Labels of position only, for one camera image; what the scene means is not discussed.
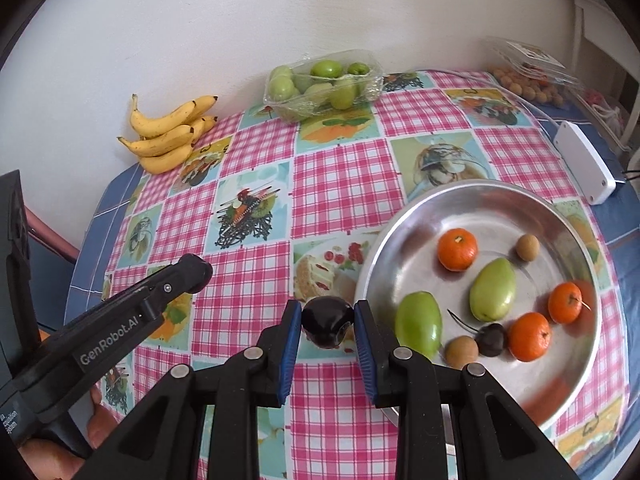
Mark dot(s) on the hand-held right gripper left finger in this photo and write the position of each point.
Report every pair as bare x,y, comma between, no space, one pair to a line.
287,355

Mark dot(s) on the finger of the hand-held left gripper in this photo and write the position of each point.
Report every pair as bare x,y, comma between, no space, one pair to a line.
187,275

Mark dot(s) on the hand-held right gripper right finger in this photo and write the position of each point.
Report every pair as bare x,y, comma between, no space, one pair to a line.
365,355

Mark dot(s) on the dark red cherry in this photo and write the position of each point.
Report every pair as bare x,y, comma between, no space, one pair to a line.
325,320
491,340

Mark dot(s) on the oval green jujube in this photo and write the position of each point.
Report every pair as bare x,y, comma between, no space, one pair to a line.
419,325
492,290

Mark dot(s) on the brown longan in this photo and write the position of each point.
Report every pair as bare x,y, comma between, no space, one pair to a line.
527,247
461,352

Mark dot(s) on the orange mandarin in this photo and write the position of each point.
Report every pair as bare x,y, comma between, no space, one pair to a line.
530,336
565,302
457,249

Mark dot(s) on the round metal plate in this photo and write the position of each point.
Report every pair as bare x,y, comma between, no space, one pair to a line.
500,210

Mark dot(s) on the bag of green fruits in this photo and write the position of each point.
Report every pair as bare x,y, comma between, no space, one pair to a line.
300,112

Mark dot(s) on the person's left hand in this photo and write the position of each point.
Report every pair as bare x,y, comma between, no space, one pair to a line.
102,425

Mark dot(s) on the yellow banana bunch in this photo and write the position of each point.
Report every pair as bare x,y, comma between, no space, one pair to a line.
160,145

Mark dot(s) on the pink checked fruit-print tablecloth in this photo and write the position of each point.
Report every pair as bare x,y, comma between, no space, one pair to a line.
340,185

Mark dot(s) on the group of round green jujubes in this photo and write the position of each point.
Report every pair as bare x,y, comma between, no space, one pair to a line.
282,87

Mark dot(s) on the white power adapter box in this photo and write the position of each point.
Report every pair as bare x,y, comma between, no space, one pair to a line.
582,160

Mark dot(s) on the pile of small brown longans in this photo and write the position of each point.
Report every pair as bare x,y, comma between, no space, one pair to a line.
527,91

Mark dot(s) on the clear plastic clamshell boxes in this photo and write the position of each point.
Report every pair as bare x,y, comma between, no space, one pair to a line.
530,52

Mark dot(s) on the white chair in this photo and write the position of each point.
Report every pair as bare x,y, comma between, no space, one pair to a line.
600,25

